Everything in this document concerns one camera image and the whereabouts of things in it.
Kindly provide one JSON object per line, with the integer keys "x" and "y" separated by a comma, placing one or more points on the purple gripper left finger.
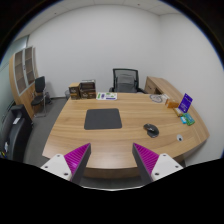
{"x": 70, "y": 166}

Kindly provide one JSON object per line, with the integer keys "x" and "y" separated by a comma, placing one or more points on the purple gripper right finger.
{"x": 153, "y": 166}

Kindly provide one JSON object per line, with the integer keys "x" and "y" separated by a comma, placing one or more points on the dark grey computer mouse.
{"x": 152, "y": 130}

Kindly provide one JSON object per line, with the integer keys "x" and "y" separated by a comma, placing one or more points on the dark grey mouse pad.
{"x": 97, "y": 119}

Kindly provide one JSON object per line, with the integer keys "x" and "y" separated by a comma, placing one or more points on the blue small packet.
{"x": 183, "y": 120}

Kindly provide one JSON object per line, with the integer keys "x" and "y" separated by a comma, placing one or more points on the wooden office desk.
{"x": 111, "y": 149}

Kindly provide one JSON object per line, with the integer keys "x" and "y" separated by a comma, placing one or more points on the green packet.
{"x": 189, "y": 119}

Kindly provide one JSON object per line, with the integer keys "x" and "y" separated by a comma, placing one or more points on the orange cardboard box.
{"x": 171, "y": 103}

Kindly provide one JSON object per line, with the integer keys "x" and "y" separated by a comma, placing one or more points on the black leather armchair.
{"x": 15, "y": 133}

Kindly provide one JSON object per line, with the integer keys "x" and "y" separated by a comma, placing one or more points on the black visitor chair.
{"x": 39, "y": 94}

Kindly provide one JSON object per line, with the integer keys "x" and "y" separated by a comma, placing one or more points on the purple standing card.
{"x": 185, "y": 103}

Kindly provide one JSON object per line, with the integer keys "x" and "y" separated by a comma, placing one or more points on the white leaflet with green print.
{"x": 106, "y": 96}

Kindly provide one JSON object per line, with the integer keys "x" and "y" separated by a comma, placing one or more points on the wooden side cabinet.
{"x": 154, "y": 85}

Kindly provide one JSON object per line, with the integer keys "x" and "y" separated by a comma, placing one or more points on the black mesh office chair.
{"x": 126, "y": 81}

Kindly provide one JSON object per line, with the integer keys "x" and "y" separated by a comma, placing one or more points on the wooden bookshelf cabinet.
{"x": 22, "y": 75}

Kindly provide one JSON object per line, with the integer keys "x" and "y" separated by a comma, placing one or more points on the white desk cable grommet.
{"x": 179, "y": 137}

